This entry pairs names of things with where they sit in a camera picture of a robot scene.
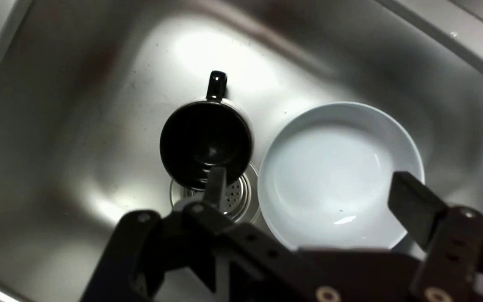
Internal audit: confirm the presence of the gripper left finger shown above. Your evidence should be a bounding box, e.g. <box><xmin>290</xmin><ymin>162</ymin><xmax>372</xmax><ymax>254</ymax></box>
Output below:
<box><xmin>80</xmin><ymin>167</ymin><xmax>324</xmax><ymax>302</ymax></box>

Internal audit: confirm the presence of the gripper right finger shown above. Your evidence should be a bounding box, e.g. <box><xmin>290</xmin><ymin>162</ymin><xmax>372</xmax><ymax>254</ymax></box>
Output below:
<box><xmin>387</xmin><ymin>171</ymin><xmax>483</xmax><ymax>302</ymax></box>

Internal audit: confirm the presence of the metal sink drain strainer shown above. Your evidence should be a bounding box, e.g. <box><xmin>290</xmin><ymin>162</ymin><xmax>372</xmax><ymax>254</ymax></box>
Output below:
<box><xmin>169</xmin><ymin>161</ymin><xmax>261</xmax><ymax>224</ymax></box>

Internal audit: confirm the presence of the black mug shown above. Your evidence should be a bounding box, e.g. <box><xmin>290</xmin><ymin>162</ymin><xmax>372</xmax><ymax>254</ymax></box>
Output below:
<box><xmin>159</xmin><ymin>70</ymin><xmax>254</xmax><ymax>190</ymax></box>

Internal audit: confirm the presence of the white bowl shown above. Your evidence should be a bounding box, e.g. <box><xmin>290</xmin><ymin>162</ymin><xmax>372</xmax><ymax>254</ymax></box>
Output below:
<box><xmin>257</xmin><ymin>102</ymin><xmax>426</xmax><ymax>251</ymax></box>

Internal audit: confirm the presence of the stainless steel sink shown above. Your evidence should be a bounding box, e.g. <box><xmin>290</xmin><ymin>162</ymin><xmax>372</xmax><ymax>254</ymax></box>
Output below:
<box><xmin>0</xmin><ymin>0</ymin><xmax>483</xmax><ymax>302</ymax></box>

